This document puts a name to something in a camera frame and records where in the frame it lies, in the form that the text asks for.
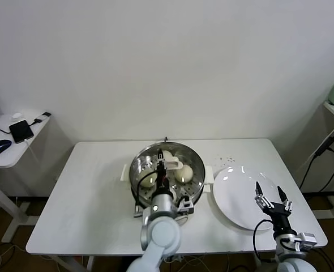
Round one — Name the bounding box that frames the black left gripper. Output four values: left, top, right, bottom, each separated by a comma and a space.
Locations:
155, 150, 171, 196

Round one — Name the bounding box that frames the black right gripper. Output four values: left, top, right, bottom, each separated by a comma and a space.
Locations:
254, 181, 294, 238

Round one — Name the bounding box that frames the round glass pot lid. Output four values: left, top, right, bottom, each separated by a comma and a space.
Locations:
129, 142, 207, 209

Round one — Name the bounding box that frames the stainless steel steamer basket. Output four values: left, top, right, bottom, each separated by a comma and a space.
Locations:
128, 142, 206, 210

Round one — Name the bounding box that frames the white round plate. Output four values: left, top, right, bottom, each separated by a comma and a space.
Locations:
212, 166, 285, 231

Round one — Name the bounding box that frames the black smartphone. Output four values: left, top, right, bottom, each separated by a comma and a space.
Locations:
8, 120, 34, 145

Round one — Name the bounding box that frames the white side desk with phone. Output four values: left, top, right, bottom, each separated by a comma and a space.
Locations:
0, 113, 73, 245

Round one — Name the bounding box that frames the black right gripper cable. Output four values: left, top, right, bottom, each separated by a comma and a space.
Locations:
253, 218, 278, 261

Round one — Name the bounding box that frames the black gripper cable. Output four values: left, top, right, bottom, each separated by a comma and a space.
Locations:
132, 169, 159, 218
253, 218, 278, 261

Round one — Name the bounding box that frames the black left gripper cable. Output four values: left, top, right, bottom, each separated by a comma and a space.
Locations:
132, 169, 159, 218

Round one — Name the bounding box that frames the thin white cable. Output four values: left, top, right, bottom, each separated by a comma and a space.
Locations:
294, 122, 334, 174

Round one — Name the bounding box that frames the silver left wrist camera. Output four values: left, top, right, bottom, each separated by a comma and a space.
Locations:
177, 197, 195, 216

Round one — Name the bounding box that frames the black power cable with brick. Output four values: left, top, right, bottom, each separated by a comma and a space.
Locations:
298, 118, 334, 193

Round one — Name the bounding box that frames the white charging cable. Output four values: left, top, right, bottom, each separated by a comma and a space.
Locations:
22, 138, 40, 168

